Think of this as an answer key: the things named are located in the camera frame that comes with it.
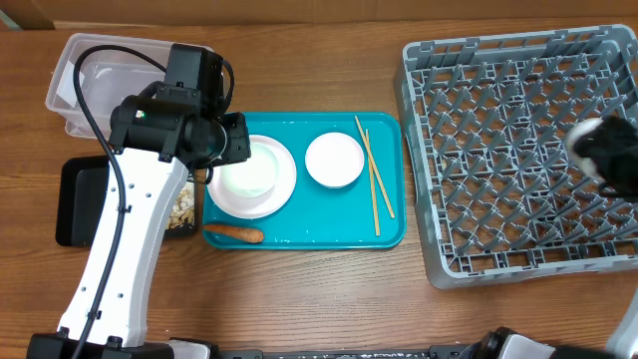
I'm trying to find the small white cup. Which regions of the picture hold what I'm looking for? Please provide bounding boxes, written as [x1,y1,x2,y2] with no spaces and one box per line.
[565,118,603,181]

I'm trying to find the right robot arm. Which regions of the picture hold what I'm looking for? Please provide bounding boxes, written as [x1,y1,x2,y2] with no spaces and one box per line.
[458,115,637,359]

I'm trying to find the right wooden chopstick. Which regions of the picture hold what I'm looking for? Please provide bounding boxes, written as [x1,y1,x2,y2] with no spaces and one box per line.
[354,115,396,218]

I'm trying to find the white bowl with food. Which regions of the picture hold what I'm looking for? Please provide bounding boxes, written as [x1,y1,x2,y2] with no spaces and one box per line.
[220,143,279,198]

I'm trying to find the large white bowl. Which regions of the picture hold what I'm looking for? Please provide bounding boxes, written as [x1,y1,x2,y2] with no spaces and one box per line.
[305,132,364,188]

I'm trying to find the black food waste tray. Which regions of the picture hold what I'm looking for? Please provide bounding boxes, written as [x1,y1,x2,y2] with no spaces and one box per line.
[55,156,198,247]

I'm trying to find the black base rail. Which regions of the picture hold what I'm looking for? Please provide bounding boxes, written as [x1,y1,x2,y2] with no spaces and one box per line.
[214,344,468,359]

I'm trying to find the clear plastic waste bin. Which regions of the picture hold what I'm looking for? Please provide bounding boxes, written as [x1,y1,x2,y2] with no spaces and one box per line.
[45,33,172,140]

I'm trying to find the white round plate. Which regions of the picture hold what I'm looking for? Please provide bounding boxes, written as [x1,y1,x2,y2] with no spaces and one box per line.
[203,135,297,220]

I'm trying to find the teal serving tray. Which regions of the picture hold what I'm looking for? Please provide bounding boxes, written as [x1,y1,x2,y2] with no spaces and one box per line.
[201,112,407,250]

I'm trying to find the orange carrot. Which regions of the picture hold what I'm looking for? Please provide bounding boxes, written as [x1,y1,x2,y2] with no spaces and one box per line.
[202,223,265,244]

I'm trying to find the grey dishwasher rack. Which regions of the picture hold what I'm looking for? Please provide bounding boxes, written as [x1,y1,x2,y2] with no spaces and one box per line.
[395,25,637,289]

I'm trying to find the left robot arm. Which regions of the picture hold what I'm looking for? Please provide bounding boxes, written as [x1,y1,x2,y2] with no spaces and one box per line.
[27,43,250,359]

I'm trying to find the rice and food scraps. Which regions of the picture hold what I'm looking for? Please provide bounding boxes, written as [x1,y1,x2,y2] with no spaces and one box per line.
[167,182,196,230]

